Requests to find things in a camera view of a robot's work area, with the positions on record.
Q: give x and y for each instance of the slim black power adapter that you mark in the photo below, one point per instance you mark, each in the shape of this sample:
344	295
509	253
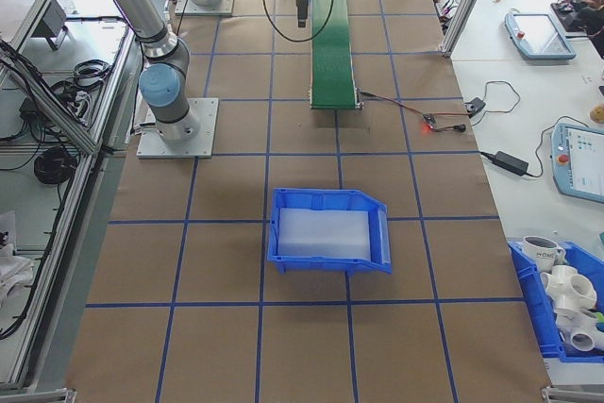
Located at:
510	162

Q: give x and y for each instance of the green conveyor belt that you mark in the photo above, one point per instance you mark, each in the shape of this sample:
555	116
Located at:
332	54

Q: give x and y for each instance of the white cloth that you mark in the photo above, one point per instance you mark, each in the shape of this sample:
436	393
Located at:
11	261

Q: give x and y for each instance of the aluminium profile post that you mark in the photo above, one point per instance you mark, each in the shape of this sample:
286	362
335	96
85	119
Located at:
464	2

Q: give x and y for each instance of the small black controller board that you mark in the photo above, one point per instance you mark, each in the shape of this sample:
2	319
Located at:
429	121

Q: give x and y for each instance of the black barrel plug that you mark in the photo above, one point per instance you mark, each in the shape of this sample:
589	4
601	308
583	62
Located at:
458	128

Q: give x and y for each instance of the small black switch box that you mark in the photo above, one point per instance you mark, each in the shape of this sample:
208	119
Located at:
475	105

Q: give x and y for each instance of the white ceramic mug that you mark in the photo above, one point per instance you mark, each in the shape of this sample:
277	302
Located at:
540	249

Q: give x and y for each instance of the blue plastic storage crate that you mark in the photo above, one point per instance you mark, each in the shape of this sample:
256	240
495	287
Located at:
533	299

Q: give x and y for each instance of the white PVC pipe fitting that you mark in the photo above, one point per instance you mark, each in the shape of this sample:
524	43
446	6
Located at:
568	287
580	334

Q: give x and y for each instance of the blue grey teach pendant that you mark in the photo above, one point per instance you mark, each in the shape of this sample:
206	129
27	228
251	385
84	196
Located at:
580	162
540	37

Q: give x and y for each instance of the blue plastic open-front bin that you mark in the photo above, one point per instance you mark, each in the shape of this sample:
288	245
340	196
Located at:
325	266

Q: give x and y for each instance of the grey metal box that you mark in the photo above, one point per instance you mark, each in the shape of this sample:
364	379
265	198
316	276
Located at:
49	21

